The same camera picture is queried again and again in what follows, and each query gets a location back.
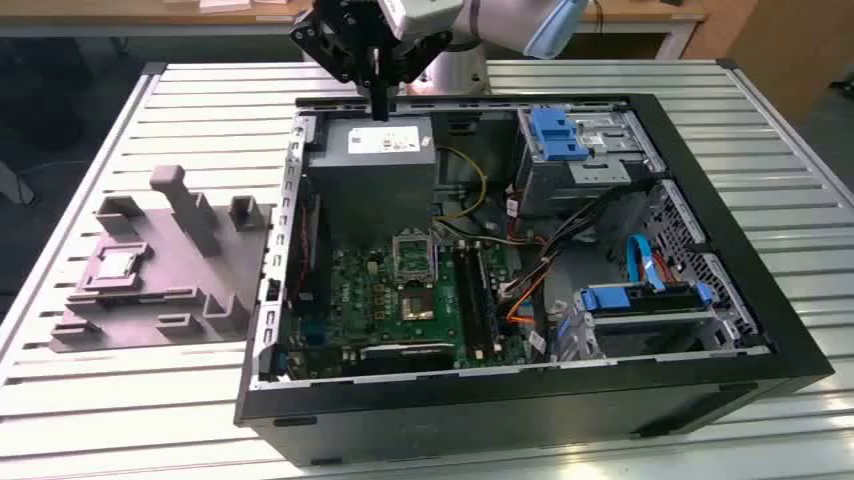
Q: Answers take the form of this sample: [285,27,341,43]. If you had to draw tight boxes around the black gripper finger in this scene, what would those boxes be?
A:
[287,8,383,123]
[381,29,457,123]

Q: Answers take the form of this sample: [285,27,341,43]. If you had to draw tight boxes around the silver CPU green edge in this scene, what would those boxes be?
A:
[93,249,143,280]

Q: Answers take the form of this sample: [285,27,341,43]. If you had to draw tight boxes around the CPU socket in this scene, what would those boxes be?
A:
[397,287,441,323]

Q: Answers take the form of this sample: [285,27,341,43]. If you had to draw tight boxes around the white box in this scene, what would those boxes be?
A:
[198,0,257,15]

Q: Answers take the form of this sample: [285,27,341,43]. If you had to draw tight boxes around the grey power supply unit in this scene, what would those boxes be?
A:
[303,118,442,241]

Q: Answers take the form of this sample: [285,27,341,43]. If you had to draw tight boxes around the metal drive cage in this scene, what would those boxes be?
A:
[516,106,669,220]

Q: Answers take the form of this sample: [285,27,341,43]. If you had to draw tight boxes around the black case fan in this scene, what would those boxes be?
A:
[293,177,337,321]

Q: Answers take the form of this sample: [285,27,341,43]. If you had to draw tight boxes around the grey parts rack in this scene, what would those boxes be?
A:
[50,164,277,354]

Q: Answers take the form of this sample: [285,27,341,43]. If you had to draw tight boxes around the black RAM slot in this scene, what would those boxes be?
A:
[452,241,490,360]
[470,239,506,352]

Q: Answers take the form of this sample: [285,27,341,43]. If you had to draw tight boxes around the green motherboard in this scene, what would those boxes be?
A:
[279,227,536,380]

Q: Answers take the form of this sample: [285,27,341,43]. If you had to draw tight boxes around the white furniture leg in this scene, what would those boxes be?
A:
[0,160,35,205]

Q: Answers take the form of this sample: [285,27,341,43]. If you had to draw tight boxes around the hard disk in blue carrier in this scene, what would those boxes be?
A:
[578,281,716,317]

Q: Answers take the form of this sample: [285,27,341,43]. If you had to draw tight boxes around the wooden cabinet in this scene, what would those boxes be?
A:
[684,0,854,126]

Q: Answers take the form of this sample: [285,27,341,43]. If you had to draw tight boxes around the dark RAM stick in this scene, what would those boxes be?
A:
[93,293,170,308]

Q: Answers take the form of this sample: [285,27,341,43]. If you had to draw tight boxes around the black graphics card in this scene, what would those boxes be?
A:
[355,341,460,375]

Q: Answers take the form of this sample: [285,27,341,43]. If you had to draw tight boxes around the metal disk bay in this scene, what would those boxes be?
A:
[550,299,773,362]

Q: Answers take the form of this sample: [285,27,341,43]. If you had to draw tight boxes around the black PC case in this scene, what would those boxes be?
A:
[233,92,837,469]

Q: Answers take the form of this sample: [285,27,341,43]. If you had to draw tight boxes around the blue plastic drive bracket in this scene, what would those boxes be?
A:
[532,107,593,163]

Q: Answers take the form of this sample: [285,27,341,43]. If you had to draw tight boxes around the yellow wire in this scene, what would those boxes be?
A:
[433,144,489,220]

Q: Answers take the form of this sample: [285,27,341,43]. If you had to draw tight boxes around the red black fan wire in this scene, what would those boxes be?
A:
[287,199,319,304]

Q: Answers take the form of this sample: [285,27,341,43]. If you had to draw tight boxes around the black cable bundle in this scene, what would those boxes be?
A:
[501,182,660,301]

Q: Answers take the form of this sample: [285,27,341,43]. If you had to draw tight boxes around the pale blue floor cable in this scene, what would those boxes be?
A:
[17,158,93,177]

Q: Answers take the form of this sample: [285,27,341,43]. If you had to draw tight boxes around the orange wires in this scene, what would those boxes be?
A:
[505,293,540,329]

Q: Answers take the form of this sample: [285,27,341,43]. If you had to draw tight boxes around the blue flat wire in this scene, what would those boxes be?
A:
[625,233,669,295]

